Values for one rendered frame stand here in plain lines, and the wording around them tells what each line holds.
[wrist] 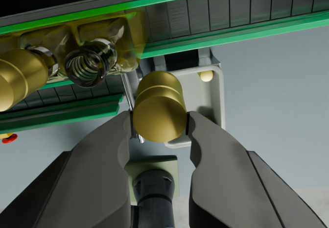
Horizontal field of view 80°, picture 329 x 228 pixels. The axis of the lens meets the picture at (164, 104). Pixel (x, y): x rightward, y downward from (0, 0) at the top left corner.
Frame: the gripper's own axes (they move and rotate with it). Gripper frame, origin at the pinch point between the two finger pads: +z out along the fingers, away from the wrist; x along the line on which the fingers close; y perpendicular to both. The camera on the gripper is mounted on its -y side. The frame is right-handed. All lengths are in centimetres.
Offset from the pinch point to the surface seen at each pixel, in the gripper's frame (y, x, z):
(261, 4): -6.4, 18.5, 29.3
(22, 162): 44, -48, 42
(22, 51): -2.8, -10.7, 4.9
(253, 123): 28, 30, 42
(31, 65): -1.9, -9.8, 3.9
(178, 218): 192, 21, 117
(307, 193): 156, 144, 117
